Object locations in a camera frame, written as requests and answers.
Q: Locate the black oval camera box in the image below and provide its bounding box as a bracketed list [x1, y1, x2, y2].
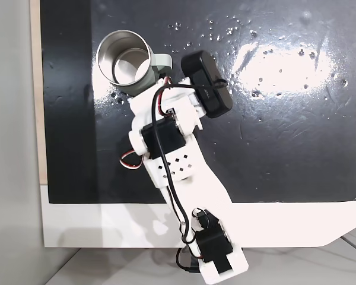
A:
[180, 50, 234, 119]

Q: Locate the black camera cable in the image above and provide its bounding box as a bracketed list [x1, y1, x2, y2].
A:
[152, 77, 228, 277]

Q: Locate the black table mat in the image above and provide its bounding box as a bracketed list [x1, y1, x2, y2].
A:
[40, 0, 356, 205]

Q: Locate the red white black servo cable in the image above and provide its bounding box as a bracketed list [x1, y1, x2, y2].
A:
[119, 149, 146, 170]

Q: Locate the green steel-lined mug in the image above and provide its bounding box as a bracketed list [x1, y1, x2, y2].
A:
[96, 29, 173, 97]

